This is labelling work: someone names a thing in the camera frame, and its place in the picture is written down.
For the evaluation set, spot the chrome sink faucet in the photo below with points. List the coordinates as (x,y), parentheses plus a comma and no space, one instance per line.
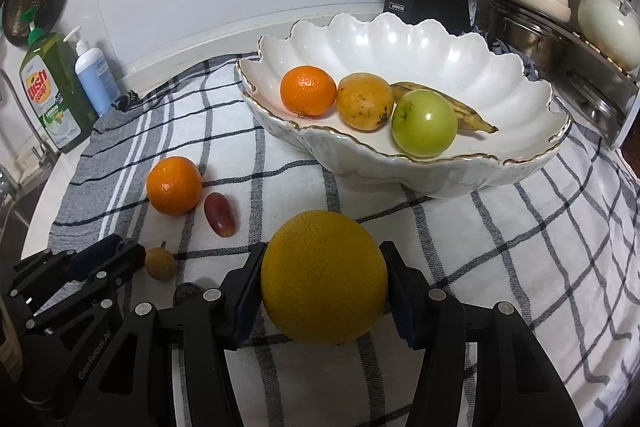
(27,156)

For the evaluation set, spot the green dish soap bottle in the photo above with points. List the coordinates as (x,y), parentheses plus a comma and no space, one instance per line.
(52,87)

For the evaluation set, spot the cream ceramic pot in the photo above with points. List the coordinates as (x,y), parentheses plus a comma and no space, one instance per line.
(613,27)

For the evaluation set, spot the spotted small banana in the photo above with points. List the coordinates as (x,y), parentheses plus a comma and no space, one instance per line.
(468,119)

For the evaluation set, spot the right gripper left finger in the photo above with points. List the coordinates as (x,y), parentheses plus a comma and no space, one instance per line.
(131,384)

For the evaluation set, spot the glass pot lid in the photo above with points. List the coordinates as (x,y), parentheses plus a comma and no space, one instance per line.
(595,106)

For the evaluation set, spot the metal corner shelf rack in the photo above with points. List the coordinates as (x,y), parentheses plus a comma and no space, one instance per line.
(581,57)

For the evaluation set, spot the green apple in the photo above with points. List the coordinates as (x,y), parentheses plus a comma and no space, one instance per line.
(423,124)

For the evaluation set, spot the orange mandarin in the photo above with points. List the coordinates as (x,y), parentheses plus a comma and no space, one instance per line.
(174,186)
(307,91)

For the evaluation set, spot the white scalloped fruit bowl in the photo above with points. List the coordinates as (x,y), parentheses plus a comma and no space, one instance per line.
(530,132)

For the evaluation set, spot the blue pump bottle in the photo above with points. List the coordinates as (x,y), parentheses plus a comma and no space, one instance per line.
(94,74)

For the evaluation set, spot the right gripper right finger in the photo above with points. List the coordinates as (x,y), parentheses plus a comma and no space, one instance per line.
(516,382)

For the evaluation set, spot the steel stock pot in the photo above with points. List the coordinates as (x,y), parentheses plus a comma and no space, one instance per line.
(543,47)

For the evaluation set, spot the hanging metal strainer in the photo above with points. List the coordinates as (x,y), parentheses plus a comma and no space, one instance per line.
(14,29)

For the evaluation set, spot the large yellow orange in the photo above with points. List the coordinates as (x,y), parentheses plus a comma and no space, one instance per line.
(324,279)

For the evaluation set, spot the small tan longan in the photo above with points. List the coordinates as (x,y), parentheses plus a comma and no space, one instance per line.
(160,263)

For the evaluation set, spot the yellow mango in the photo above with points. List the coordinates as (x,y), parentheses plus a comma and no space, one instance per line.
(364,101)

